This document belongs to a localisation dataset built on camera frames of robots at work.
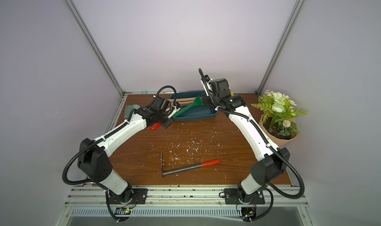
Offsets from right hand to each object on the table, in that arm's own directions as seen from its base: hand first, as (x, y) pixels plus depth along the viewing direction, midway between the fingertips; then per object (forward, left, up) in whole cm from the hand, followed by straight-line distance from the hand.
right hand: (206, 92), depth 76 cm
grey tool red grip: (-31, +19, -30) cm, 47 cm away
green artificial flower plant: (-9, -36, -4) cm, 37 cm away
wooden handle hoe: (+13, +13, -22) cm, 28 cm away
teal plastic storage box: (+13, +5, -34) cm, 37 cm away
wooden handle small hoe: (+22, +20, -30) cm, 42 cm away
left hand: (-5, +20, -16) cm, 26 cm away
